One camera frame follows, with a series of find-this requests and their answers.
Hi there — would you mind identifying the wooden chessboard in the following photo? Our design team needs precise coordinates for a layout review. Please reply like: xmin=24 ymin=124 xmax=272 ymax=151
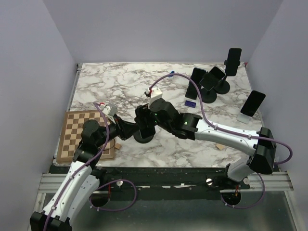
xmin=56 ymin=108 xmax=116 ymax=164

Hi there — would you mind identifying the black smartphone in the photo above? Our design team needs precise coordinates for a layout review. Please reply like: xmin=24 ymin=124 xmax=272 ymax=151
xmin=224 ymin=48 xmax=242 ymax=77
xmin=240 ymin=90 xmax=266 ymax=117
xmin=199 ymin=66 xmax=225 ymax=90

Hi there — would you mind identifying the blue-edged smartphone on folding stand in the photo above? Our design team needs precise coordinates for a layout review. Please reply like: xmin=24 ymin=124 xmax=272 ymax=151
xmin=191 ymin=67 xmax=207 ymax=90

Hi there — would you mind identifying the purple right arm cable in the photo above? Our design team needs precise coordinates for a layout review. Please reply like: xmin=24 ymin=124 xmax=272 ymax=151
xmin=149 ymin=73 xmax=294 ymax=209

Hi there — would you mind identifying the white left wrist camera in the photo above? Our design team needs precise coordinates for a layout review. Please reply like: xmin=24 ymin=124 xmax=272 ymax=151
xmin=102 ymin=103 xmax=117 ymax=123

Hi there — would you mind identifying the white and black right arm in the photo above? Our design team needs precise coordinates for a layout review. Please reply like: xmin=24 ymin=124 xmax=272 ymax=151
xmin=135 ymin=98 xmax=277 ymax=189

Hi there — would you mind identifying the purple rectangular plate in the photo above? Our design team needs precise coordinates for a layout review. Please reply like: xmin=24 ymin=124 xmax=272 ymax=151
xmin=185 ymin=101 xmax=196 ymax=108

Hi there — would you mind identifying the small wooden block near chessboard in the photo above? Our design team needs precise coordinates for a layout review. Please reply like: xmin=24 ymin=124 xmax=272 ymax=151
xmin=115 ymin=143 xmax=122 ymax=150

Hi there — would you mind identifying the black smartphone on silver stand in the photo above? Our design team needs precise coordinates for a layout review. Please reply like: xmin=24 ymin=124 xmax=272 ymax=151
xmin=240 ymin=90 xmax=266 ymax=117

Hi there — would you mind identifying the black round-base phone stand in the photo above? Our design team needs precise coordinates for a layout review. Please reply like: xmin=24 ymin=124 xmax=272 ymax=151
xmin=133 ymin=130 xmax=153 ymax=143

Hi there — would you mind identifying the black smartphone on tall stand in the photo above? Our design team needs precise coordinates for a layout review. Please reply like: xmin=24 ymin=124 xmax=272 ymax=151
xmin=224 ymin=48 xmax=242 ymax=77

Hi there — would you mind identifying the tall black round phone stand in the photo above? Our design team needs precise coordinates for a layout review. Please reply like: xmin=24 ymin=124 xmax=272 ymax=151
xmin=215 ymin=60 xmax=231 ymax=94

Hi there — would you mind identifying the black folding phone stand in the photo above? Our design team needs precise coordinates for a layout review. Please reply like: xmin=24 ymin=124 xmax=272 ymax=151
xmin=185 ymin=82 xmax=198 ymax=100

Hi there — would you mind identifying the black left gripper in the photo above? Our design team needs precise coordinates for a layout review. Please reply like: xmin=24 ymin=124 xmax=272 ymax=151
xmin=95 ymin=113 xmax=140 ymax=147

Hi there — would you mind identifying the teal smartphone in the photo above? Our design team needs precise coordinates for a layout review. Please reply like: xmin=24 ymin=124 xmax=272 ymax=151
xmin=140 ymin=127 xmax=156 ymax=139

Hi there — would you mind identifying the black mounting rail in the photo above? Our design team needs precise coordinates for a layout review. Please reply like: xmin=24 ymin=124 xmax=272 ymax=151
xmin=49 ymin=166 xmax=247 ymax=205

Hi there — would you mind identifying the small wooden block right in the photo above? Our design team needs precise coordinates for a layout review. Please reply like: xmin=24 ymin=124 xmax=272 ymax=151
xmin=216 ymin=144 xmax=225 ymax=150

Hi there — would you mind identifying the silver phone stand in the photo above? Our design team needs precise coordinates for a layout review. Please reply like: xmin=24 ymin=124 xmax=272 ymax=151
xmin=237 ymin=112 xmax=251 ymax=124

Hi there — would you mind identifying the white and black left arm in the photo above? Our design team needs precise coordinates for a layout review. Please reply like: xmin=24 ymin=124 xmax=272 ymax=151
xmin=30 ymin=117 xmax=139 ymax=231

